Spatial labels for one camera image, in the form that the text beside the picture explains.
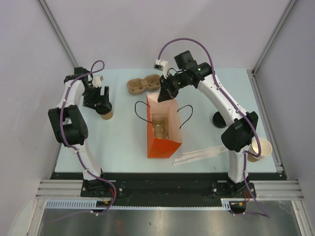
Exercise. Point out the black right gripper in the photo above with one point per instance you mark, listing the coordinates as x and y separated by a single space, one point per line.
166 92

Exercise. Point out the aluminium frame rail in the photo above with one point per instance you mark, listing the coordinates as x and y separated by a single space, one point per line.
277 190

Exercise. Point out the brown paper coffee cup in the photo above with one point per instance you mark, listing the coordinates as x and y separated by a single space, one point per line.
108 115

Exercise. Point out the stack of paper cups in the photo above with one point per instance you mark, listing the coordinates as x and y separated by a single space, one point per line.
259 150

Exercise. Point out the orange paper bag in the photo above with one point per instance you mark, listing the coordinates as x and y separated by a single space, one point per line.
163 148

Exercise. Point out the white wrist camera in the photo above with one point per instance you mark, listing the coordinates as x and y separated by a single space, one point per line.
96 81
162 66

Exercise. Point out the white slotted cable duct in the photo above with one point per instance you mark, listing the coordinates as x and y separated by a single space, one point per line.
101 205

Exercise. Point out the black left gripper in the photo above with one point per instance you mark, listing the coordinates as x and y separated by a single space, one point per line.
100 100

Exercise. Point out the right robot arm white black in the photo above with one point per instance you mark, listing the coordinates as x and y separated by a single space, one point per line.
241 125

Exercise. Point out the black plastic cup lid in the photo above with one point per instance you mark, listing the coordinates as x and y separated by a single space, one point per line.
103 109

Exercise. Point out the brown pulp cup carrier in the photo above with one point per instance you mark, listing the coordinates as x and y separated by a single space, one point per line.
160 127

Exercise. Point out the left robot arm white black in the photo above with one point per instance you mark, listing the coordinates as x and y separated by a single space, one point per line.
70 128

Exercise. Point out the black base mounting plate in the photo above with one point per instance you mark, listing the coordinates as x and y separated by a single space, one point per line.
180 189

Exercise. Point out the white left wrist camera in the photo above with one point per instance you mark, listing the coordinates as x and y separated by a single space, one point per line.
96 81

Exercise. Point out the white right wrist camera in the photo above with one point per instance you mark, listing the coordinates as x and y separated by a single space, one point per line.
162 66

